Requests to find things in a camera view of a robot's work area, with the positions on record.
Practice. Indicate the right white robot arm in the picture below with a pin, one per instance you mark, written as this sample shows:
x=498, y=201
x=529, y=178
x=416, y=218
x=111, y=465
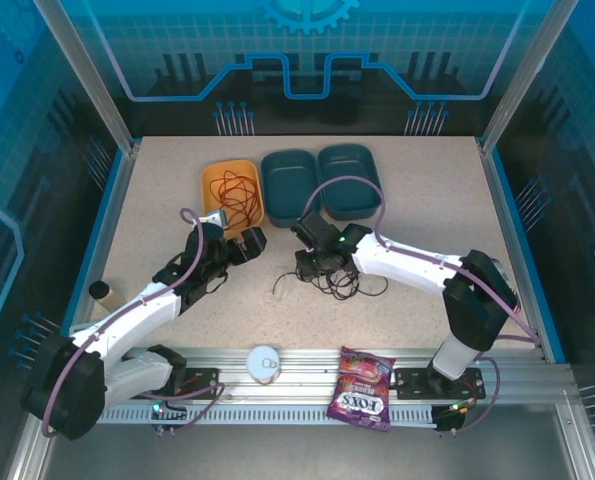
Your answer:
x=402, y=260

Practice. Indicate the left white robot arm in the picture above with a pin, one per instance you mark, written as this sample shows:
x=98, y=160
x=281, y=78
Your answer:
x=127, y=310

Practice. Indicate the orange plastic bin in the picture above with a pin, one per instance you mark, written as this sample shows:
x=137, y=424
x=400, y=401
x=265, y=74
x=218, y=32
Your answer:
x=212, y=200

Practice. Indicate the teal plastic bin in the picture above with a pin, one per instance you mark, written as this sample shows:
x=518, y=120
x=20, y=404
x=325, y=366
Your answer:
x=349, y=170
x=289, y=182

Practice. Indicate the purple Fox's candy bag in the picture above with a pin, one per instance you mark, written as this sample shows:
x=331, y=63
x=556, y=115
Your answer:
x=359, y=395

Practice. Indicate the small black controller board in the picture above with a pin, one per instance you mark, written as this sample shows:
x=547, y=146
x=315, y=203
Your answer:
x=449, y=417
x=167, y=415

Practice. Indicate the blue printed back panel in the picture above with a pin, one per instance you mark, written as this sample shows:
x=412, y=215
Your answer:
x=297, y=50

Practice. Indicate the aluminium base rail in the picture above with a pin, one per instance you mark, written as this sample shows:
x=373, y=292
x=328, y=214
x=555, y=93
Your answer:
x=307, y=360

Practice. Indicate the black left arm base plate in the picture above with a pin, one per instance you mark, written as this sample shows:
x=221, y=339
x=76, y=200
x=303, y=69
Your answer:
x=202, y=382

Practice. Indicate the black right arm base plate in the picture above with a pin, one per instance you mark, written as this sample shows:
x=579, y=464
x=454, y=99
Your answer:
x=412, y=382

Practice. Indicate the aluminium frame post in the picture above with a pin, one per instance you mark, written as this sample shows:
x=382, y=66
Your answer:
x=92, y=85
x=522, y=75

